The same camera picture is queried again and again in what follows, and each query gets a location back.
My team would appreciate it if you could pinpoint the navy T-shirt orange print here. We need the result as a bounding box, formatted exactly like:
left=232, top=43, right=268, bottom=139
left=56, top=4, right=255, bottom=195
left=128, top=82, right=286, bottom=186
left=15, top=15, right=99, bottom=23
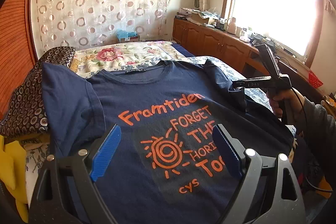
left=42, top=61, right=293, bottom=223

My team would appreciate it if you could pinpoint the grey sleeve forearm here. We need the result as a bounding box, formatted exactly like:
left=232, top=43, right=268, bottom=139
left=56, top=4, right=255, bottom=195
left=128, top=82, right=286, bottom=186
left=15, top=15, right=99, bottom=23
left=294, top=99, right=335, bottom=190

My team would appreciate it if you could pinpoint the person's right hand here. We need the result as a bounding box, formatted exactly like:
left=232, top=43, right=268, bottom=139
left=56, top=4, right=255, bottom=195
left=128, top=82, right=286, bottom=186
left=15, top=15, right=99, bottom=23
left=266, top=89, right=305, bottom=118

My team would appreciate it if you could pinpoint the red basket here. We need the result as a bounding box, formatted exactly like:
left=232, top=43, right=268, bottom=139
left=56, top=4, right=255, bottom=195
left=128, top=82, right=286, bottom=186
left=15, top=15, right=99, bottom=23
left=308, top=71, right=323, bottom=89

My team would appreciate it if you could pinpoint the blue white floral sheet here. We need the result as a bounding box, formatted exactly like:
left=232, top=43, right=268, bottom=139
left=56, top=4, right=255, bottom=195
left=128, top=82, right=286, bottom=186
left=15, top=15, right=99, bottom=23
left=23, top=56, right=270, bottom=204

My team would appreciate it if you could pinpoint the white bottle on sideboard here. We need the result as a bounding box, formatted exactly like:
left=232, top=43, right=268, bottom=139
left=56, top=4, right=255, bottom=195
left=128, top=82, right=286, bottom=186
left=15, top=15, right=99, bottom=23
left=227, top=17, right=237, bottom=35

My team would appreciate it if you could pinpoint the dark circle-patterned cloth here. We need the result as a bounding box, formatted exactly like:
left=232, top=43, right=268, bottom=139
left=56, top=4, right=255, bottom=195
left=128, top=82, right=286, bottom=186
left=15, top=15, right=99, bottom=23
left=1, top=46, right=75, bottom=139

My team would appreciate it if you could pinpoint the yellow cloth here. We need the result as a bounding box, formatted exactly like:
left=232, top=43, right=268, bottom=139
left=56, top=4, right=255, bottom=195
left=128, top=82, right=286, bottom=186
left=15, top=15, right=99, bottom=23
left=1, top=136, right=29, bottom=223

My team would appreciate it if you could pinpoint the wooden sideboard cabinet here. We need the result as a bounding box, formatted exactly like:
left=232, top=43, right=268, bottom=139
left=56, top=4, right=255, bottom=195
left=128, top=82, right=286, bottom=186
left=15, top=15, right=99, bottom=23
left=171, top=17, right=326, bottom=104

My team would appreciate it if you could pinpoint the floral pink bed blanket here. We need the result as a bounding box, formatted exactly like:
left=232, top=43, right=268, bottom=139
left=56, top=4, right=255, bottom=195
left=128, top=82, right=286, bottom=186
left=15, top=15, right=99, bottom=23
left=70, top=41, right=185, bottom=78

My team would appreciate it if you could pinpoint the clutter pile on sideboard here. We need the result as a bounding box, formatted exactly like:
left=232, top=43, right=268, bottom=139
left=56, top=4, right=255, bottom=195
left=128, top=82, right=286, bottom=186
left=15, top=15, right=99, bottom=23
left=175, top=8, right=221, bottom=26

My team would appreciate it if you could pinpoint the blue tissue box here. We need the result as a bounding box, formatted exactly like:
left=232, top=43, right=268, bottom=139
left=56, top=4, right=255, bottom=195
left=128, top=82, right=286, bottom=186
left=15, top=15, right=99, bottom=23
left=116, top=30, right=139, bottom=43

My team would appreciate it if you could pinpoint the sheer circle-patterned curtain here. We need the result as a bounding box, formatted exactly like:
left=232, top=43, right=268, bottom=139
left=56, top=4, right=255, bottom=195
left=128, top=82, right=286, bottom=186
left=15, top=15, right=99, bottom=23
left=31, top=0, right=171, bottom=51

